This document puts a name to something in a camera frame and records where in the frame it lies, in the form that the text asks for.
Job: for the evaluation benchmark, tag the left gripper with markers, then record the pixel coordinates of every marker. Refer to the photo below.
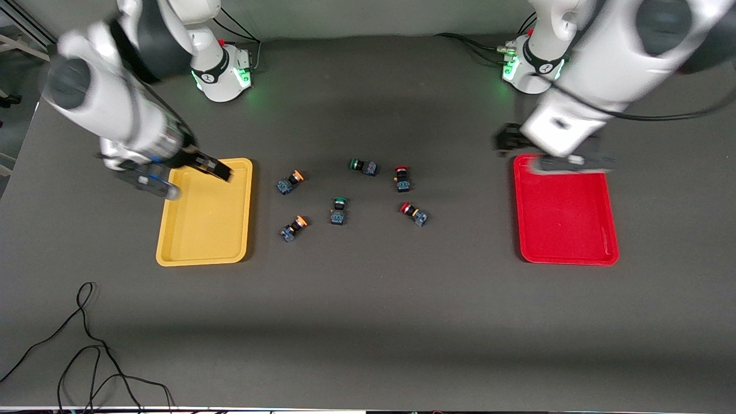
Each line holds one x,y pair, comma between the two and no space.
508,141

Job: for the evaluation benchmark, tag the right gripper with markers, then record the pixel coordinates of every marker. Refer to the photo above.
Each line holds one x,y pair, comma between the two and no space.
194,157

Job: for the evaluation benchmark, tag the yellow push button switch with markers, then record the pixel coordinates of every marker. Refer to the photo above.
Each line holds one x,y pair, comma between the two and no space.
286,186
289,231

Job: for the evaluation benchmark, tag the red push button switch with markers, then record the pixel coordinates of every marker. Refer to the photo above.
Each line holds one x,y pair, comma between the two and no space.
402,184
418,217

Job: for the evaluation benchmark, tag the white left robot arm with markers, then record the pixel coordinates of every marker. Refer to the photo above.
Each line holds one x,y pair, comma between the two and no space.
621,57

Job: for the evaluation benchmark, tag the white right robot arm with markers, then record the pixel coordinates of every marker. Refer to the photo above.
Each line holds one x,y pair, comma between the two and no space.
115,109

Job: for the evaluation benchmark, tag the red plastic tray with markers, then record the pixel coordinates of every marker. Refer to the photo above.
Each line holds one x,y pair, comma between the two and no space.
563,218

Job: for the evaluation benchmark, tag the yellow plastic tray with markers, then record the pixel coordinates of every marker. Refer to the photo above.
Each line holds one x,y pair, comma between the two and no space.
207,230

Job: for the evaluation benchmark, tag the green push button switch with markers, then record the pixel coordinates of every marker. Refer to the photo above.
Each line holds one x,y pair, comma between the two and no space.
368,168
338,215

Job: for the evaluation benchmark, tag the light wooden frame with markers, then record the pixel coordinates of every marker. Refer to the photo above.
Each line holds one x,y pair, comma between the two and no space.
26,50

